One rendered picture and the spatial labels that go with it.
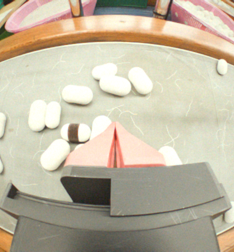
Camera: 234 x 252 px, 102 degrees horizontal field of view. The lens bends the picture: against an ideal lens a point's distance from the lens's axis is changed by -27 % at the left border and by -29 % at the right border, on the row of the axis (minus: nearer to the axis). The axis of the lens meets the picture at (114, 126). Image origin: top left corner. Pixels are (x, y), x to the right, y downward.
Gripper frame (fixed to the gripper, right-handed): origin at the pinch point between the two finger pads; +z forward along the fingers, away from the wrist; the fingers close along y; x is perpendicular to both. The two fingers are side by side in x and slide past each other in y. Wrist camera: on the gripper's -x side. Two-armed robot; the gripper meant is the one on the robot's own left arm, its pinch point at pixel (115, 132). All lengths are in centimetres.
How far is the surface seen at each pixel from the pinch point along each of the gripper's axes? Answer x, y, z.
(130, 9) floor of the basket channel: -20.7, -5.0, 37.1
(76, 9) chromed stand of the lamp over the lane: -14.8, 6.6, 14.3
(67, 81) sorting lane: -3.2, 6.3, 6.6
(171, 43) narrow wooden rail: -8.8, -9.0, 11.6
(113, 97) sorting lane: -1.6, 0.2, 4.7
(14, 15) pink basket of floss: -22.1, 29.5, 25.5
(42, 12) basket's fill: -19.9, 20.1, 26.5
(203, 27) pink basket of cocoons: -14.9, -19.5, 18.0
